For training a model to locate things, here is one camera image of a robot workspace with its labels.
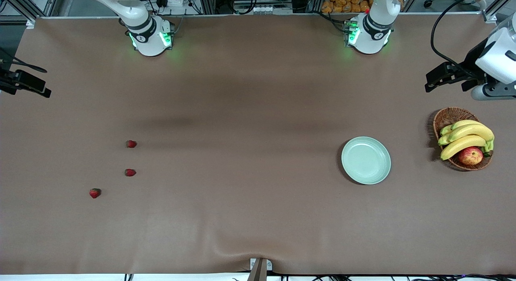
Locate pale green plate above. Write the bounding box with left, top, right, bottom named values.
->
left=341, top=136, right=392, bottom=185

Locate brown wicker basket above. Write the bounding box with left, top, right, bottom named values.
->
left=433, top=107, right=493, bottom=171

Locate red apple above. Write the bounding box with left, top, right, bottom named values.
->
left=458, top=146, right=484, bottom=166

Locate bag of orange fruit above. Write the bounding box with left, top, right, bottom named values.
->
left=321, top=0, right=373, bottom=14

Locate white connector block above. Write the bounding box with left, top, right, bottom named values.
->
left=252, top=6, right=293, bottom=15

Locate brown table cover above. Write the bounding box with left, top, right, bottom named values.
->
left=0, top=13, right=516, bottom=276

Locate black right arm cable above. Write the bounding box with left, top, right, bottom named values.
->
left=0, top=47, right=48, bottom=73

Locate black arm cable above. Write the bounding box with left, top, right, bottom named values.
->
left=0, top=47, right=48, bottom=73
left=431, top=0, right=494, bottom=78

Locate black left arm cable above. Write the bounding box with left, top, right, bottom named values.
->
left=431, top=0, right=494, bottom=78

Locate aluminium frame post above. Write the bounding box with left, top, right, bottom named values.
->
left=0, top=0, right=45, bottom=29
left=482, top=0, right=516, bottom=23

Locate metal table bracket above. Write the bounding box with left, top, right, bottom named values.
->
left=247, top=258, right=273, bottom=281

